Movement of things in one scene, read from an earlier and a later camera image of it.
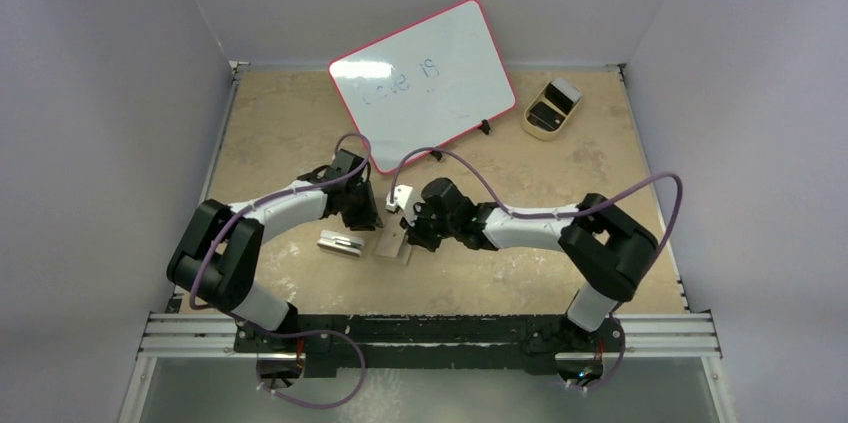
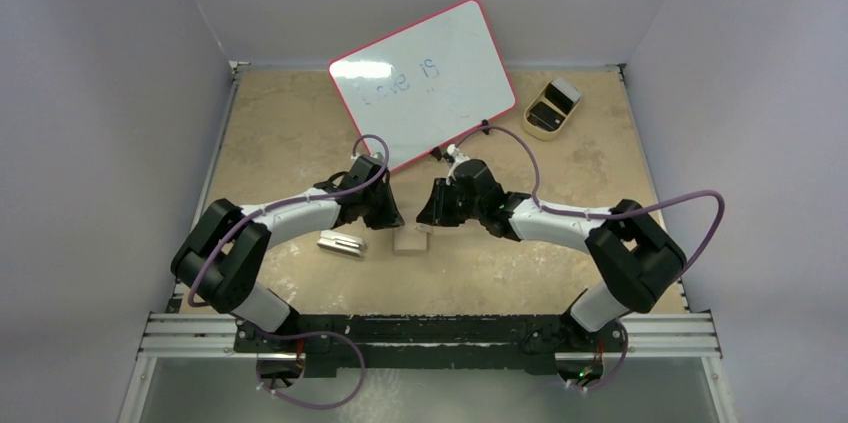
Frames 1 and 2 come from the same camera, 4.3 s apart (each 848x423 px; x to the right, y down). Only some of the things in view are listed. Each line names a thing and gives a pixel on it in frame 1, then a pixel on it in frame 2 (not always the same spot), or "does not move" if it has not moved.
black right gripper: x=419 y=222 to x=440 y=204
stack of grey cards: x=569 y=90 does not move
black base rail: x=324 y=343 does not move
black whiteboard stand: x=484 y=126 does not move
